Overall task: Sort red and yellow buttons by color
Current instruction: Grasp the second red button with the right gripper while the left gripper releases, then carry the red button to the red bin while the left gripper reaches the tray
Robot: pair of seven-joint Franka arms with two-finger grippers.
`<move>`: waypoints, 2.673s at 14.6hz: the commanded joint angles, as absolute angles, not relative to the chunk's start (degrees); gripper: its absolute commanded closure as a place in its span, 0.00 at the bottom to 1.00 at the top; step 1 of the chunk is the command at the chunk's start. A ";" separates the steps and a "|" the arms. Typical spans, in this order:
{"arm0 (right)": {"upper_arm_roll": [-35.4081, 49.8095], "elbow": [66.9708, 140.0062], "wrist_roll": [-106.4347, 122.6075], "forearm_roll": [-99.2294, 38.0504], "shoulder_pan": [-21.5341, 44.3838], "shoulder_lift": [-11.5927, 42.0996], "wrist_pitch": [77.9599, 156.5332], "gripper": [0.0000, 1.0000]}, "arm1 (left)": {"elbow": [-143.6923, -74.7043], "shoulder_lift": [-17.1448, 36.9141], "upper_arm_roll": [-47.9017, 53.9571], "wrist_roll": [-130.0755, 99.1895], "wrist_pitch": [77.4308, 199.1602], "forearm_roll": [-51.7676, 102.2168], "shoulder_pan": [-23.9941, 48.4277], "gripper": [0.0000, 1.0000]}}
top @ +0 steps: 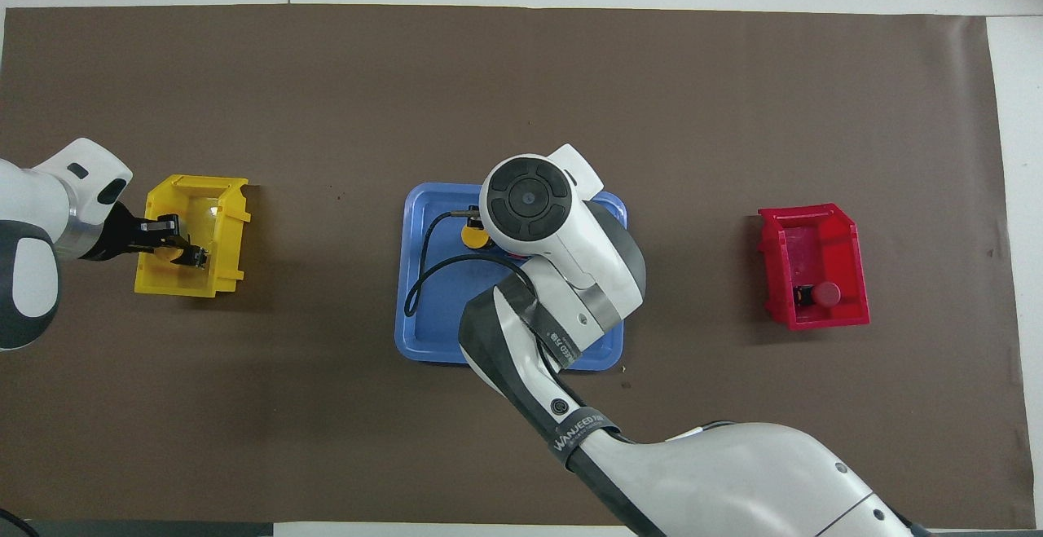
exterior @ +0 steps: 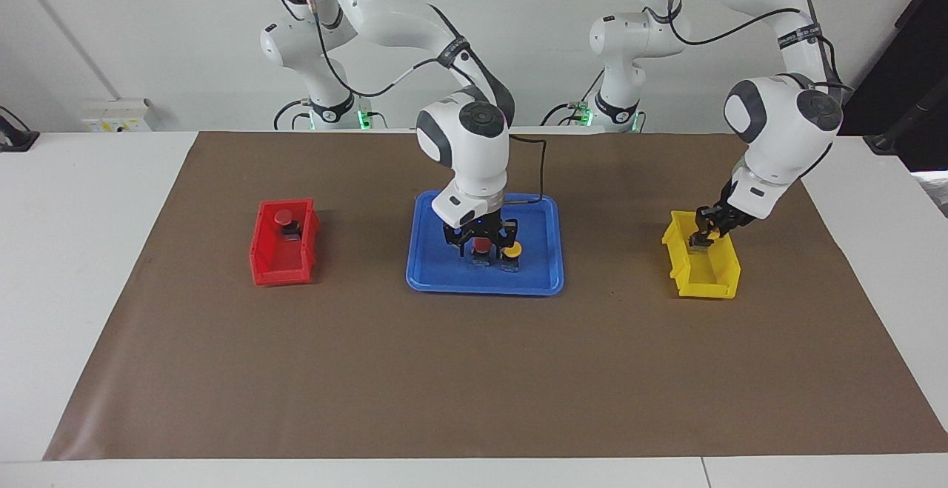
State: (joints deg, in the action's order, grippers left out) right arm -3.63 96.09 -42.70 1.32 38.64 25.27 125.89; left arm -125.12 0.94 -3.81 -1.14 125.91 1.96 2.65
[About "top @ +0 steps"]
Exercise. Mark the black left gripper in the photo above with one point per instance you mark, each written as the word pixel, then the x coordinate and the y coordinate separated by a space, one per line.
pixel 118 235

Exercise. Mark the yellow push button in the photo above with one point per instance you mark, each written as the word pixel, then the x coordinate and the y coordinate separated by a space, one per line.
pixel 169 254
pixel 473 237

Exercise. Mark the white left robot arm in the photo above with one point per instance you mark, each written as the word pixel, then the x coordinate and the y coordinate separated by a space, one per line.
pixel 24 276

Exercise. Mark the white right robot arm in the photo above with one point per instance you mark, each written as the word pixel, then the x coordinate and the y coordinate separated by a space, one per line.
pixel 733 472

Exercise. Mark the yellow plastic bin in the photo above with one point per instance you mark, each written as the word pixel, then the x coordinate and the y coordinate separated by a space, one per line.
pixel 224 272

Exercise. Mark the blue plastic tray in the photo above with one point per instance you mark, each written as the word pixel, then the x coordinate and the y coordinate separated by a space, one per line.
pixel 440 333

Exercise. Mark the brown table mat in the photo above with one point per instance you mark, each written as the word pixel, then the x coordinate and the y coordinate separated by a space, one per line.
pixel 521 72

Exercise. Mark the red plastic bin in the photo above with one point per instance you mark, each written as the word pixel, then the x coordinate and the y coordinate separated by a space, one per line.
pixel 815 244

